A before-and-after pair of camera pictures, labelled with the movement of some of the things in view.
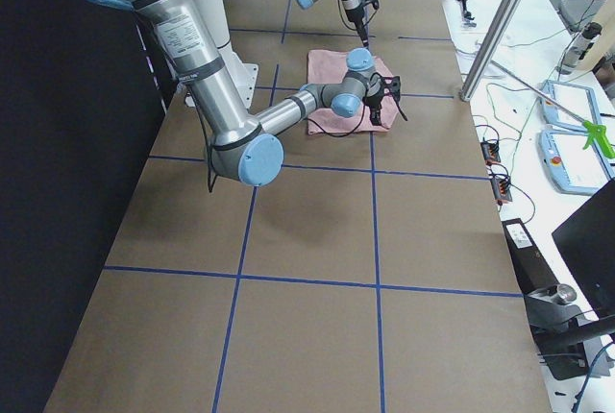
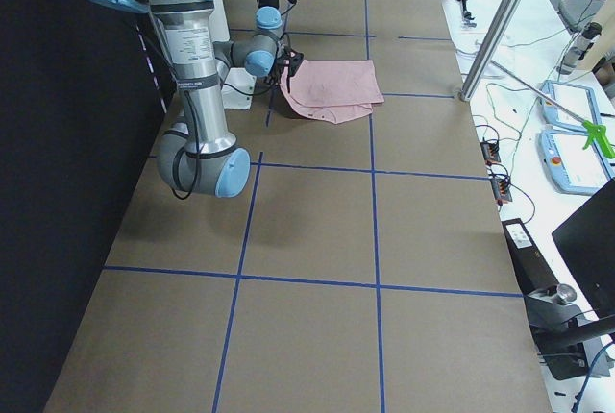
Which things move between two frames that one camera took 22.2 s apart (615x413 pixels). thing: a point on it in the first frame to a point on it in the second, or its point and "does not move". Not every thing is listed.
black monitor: (587, 240) does not move
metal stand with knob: (568, 340) does not move
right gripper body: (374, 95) to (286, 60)
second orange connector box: (501, 188) does not move
